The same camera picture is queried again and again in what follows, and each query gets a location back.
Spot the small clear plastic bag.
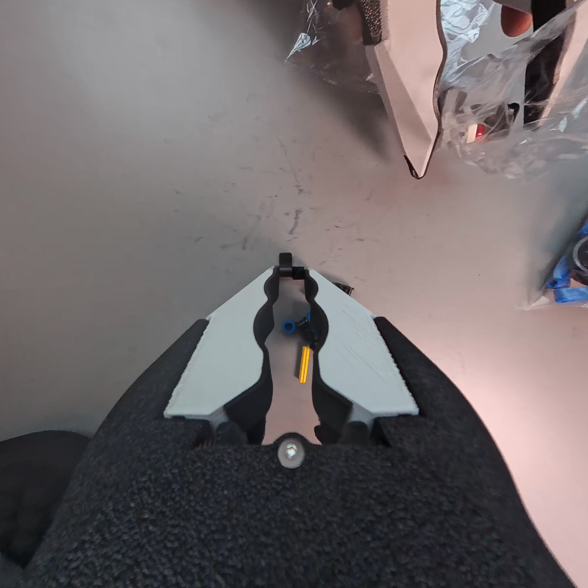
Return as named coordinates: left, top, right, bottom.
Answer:
left=432, top=0, right=588, bottom=180

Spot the grey desk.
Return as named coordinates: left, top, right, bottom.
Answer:
left=0, top=0, right=588, bottom=588

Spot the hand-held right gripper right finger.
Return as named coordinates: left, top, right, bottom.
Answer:
left=303, top=269, right=420, bottom=419

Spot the large clear toy brick bag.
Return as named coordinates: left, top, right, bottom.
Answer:
left=517, top=220, right=588, bottom=311

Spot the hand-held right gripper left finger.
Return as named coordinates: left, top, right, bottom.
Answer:
left=163, top=265, right=282, bottom=421

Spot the black toy connector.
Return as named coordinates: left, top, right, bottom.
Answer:
left=278, top=252, right=306, bottom=281

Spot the person's left hand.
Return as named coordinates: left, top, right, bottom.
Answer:
left=500, top=7, right=534, bottom=37

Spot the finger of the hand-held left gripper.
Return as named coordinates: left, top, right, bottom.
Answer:
left=365, top=0, right=449, bottom=180
left=523, top=0, right=588, bottom=128

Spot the flat empty clear bag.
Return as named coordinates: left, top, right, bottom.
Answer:
left=285, top=0, right=382, bottom=95

